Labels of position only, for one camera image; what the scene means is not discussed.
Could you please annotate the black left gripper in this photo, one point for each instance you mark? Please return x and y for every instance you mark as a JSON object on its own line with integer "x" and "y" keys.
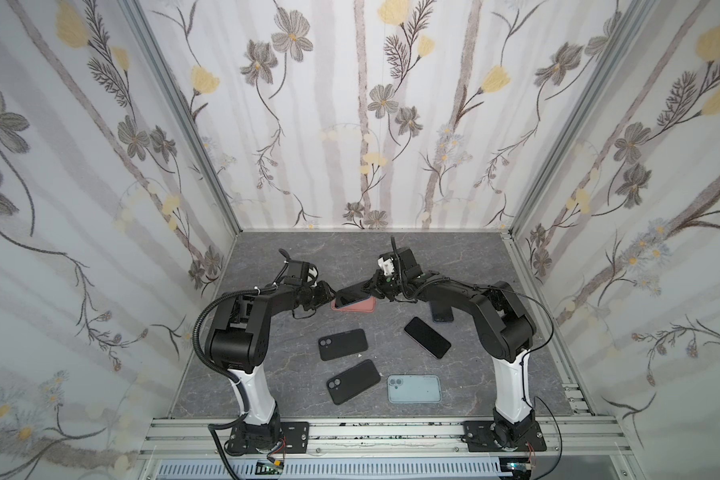
{"x": 325, "y": 295}

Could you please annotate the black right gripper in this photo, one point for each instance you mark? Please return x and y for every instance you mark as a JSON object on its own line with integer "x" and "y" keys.
{"x": 374, "y": 285}

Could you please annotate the pink phone case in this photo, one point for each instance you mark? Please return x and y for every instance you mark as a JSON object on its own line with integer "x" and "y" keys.
{"x": 364, "y": 306}

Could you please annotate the black phone picked up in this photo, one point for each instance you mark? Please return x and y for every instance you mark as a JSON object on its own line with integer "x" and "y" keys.
{"x": 350, "y": 295}

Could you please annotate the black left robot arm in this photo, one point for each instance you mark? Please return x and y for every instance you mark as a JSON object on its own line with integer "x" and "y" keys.
{"x": 231, "y": 337}

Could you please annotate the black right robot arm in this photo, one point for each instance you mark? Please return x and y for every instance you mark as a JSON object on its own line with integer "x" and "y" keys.
{"x": 502, "y": 326}

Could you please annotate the black phone case upper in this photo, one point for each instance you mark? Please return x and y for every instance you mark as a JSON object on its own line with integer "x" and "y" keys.
{"x": 342, "y": 344}

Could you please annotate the black phone case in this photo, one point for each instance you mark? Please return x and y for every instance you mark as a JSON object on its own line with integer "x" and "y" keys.
{"x": 353, "y": 381}
{"x": 342, "y": 344}

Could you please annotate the black phone centre tilted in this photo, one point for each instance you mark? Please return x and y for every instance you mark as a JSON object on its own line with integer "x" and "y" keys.
{"x": 427, "y": 337}

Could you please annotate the black phone case lower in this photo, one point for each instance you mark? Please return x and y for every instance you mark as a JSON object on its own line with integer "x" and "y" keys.
{"x": 353, "y": 381}

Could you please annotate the light blue phone case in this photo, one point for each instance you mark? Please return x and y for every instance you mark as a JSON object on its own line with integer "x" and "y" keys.
{"x": 413, "y": 389}

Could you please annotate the small green circuit board left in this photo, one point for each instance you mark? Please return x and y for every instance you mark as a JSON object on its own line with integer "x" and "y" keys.
{"x": 269, "y": 467}

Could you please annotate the small green circuit board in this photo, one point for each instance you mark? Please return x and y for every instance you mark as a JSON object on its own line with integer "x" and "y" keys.
{"x": 516, "y": 469}
{"x": 269, "y": 467}

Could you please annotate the small green circuit board right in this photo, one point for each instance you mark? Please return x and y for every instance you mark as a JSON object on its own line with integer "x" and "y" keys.
{"x": 516, "y": 469}

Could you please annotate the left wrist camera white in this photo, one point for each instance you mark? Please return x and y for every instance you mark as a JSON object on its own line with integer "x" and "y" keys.
{"x": 311, "y": 274}

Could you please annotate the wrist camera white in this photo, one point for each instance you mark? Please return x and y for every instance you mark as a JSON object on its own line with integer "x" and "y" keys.
{"x": 311, "y": 274}
{"x": 387, "y": 264}

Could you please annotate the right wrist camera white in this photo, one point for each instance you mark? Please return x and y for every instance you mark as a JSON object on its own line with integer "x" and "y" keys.
{"x": 387, "y": 264}

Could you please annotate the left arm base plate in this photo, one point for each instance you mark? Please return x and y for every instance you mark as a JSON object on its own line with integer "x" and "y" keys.
{"x": 285, "y": 437}

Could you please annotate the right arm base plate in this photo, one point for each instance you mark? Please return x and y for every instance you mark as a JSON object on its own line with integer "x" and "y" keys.
{"x": 503, "y": 436}

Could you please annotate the white slotted cable duct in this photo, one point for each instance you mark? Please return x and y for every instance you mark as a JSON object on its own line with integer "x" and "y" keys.
{"x": 378, "y": 468}

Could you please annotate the aluminium frame rail front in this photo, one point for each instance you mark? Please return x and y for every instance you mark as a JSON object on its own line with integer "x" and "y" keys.
{"x": 398, "y": 437}

